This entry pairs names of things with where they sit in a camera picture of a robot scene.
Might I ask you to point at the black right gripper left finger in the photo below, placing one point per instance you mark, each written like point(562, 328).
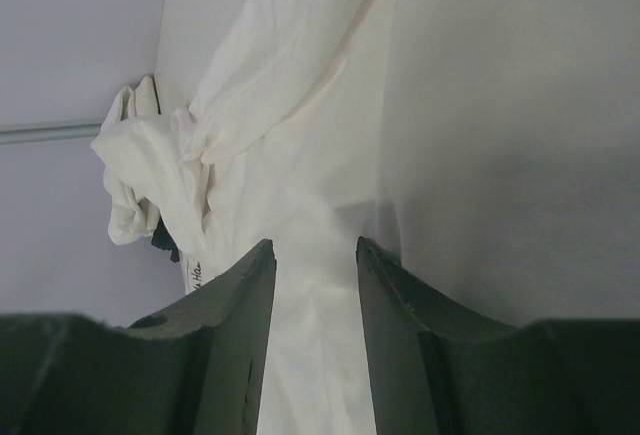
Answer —
point(194, 367)

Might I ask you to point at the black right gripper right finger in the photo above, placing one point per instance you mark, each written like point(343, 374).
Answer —
point(437, 367)

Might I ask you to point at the white t shirt red print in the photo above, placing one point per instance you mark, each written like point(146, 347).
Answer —
point(287, 117)

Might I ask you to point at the folded black t shirt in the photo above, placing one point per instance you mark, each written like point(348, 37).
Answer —
point(162, 240)

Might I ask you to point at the folded white t shirt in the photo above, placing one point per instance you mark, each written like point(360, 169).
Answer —
point(148, 180)

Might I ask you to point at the aluminium frame post left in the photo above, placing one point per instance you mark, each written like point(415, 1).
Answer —
point(31, 134)

